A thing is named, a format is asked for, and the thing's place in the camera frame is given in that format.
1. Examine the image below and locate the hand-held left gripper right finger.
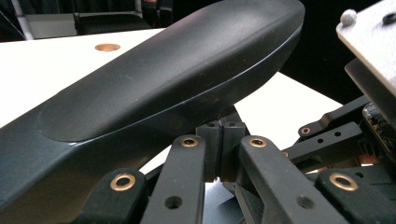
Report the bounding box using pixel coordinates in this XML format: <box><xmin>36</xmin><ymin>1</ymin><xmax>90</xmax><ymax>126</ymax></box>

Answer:
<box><xmin>220</xmin><ymin>120</ymin><xmax>248</xmax><ymax>183</ymax></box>

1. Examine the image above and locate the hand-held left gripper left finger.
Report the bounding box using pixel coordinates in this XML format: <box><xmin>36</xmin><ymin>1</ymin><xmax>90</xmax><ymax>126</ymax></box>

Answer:
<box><xmin>195</xmin><ymin>120</ymin><xmax>223</xmax><ymax>183</ymax></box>

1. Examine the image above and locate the dark grey stapler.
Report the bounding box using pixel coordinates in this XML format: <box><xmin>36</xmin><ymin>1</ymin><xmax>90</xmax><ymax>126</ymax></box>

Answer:
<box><xmin>0</xmin><ymin>0</ymin><xmax>306</xmax><ymax>224</ymax></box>

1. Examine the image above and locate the round copper table cap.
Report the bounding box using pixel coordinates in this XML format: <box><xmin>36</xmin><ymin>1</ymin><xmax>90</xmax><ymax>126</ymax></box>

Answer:
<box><xmin>94</xmin><ymin>43</ymin><xmax>121</xmax><ymax>53</ymax></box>

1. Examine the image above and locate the black chair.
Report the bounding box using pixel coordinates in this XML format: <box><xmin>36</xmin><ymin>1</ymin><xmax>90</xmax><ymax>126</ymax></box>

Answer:
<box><xmin>73</xmin><ymin>11</ymin><xmax>154</xmax><ymax>35</ymax></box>

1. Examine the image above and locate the white metal stand pole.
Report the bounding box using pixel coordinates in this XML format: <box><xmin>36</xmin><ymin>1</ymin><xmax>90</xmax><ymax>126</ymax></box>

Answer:
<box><xmin>10</xmin><ymin>0</ymin><xmax>35</xmax><ymax>41</ymax></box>

